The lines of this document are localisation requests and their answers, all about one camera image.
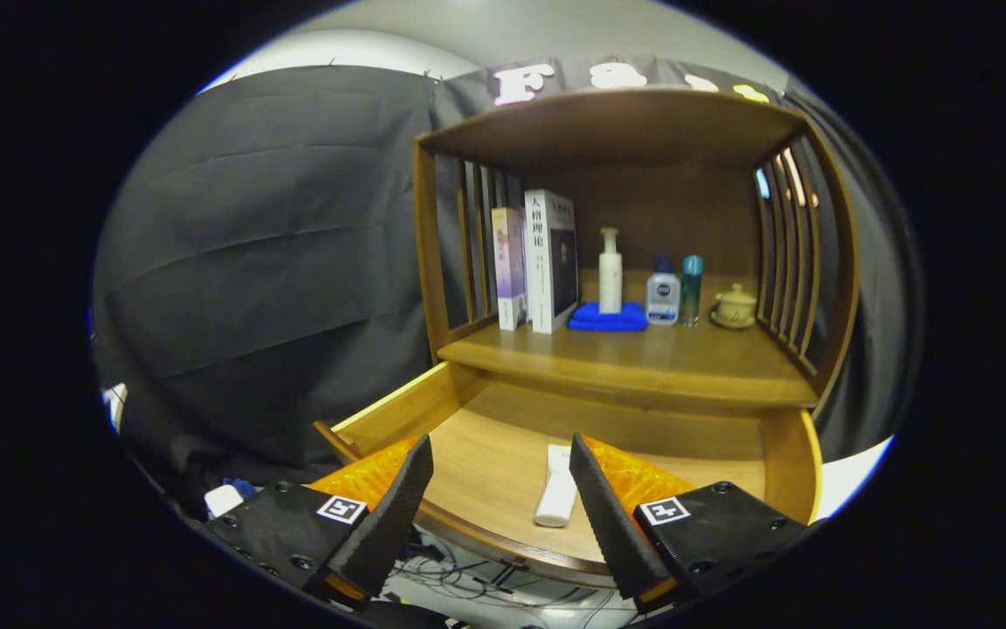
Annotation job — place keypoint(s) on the thick white book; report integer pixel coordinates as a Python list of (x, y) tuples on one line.
[(540, 271)]

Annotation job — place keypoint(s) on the white side furniture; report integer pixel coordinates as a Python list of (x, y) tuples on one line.
[(848, 476)]

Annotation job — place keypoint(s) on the blue folded cloth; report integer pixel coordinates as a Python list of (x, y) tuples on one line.
[(608, 321)]

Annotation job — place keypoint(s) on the small white object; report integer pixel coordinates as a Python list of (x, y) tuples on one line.
[(223, 501)]

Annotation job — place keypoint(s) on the white bottle blue cap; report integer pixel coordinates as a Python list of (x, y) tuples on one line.
[(663, 297)]

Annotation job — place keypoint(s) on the white pump bottle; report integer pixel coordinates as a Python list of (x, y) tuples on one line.
[(610, 279)]

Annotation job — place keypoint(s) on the wooden countertop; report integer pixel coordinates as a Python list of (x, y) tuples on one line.
[(686, 358)]

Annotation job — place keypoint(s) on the brown wooden cabinet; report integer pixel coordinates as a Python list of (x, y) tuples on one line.
[(625, 131)]

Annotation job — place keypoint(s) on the beige lidded teacup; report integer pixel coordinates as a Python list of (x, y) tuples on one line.
[(735, 307)]

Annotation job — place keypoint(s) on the brown wooden drawer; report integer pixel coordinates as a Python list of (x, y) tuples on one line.
[(494, 454)]

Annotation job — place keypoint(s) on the white green tube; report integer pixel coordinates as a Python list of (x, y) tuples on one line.
[(557, 494)]

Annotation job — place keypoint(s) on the black backdrop cloth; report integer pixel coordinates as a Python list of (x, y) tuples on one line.
[(267, 245)]

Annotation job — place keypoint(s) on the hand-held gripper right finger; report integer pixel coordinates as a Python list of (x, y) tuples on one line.
[(612, 515)]

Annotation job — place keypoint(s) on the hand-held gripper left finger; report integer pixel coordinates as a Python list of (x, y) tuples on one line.
[(394, 515)]

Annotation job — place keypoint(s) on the purple book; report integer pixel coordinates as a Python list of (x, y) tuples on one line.
[(508, 271)]

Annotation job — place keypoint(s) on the teal slim bottle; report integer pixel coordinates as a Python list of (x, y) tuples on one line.
[(690, 293)]

